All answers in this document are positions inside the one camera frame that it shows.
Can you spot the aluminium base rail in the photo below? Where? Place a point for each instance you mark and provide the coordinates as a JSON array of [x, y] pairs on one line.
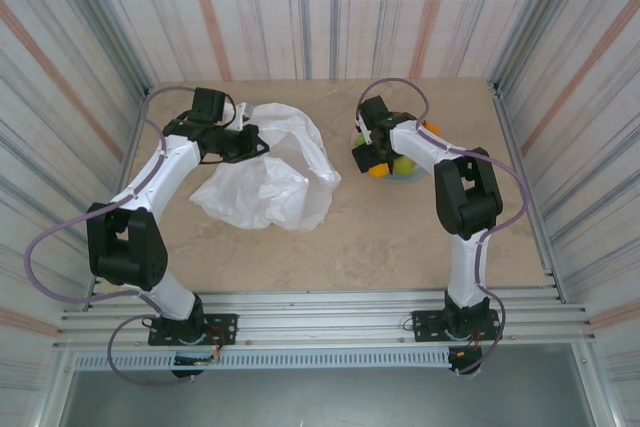
[[320, 312]]

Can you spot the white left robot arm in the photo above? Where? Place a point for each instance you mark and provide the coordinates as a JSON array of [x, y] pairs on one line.
[[150, 182]]

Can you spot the round pale plate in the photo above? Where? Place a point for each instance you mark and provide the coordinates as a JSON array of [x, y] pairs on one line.
[[415, 174]]

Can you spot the white plastic bag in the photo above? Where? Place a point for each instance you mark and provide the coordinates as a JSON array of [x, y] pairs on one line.
[[280, 187]]

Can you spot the green circuit board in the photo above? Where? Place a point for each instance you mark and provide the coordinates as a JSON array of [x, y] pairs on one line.
[[195, 361]]

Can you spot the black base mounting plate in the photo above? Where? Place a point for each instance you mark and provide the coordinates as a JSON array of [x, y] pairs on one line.
[[425, 324], [225, 327]]

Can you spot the grey metal panel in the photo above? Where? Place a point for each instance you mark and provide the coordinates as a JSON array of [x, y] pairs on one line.
[[320, 397]]

